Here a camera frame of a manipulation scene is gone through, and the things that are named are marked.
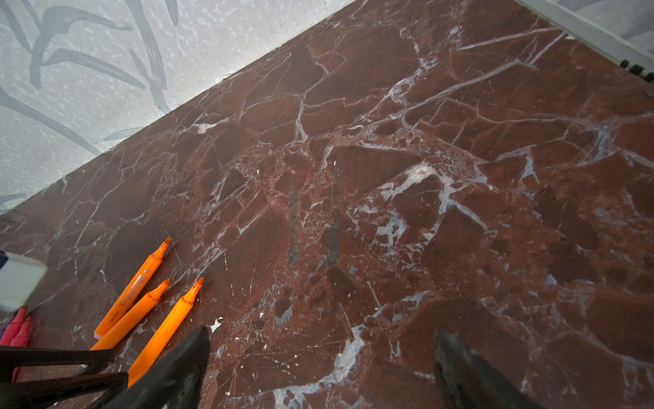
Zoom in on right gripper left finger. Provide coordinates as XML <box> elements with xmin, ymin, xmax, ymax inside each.
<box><xmin>105</xmin><ymin>325</ymin><xmax>211</xmax><ymax>409</ymax></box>

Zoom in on aluminium cage frame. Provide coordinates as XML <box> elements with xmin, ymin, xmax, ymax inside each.
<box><xmin>518</xmin><ymin>1</ymin><xmax>653</xmax><ymax>79</ymax></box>

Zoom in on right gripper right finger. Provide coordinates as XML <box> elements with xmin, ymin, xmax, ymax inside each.
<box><xmin>433</xmin><ymin>328</ymin><xmax>540</xmax><ymax>408</ymax></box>

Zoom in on red marker pen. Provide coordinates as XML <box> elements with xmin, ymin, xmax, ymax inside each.
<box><xmin>10</xmin><ymin>318</ymin><xmax>32</xmax><ymax>348</ymax></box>

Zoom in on pink marker pen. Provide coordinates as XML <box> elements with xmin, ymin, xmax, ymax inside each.
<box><xmin>0</xmin><ymin>306</ymin><xmax>28</xmax><ymax>346</ymax></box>

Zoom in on orange marker pen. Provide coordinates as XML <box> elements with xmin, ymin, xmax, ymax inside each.
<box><xmin>128</xmin><ymin>277</ymin><xmax>205</xmax><ymax>388</ymax></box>
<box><xmin>91</xmin><ymin>279</ymin><xmax>172</xmax><ymax>350</ymax></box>
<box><xmin>94</xmin><ymin>238</ymin><xmax>172</xmax><ymax>340</ymax></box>

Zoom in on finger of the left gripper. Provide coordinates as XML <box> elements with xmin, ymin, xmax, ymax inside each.
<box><xmin>1</xmin><ymin>347</ymin><xmax>115</xmax><ymax>383</ymax></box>
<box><xmin>1</xmin><ymin>373</ymin><xmax>129</xmax><ymax>408</ymax></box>

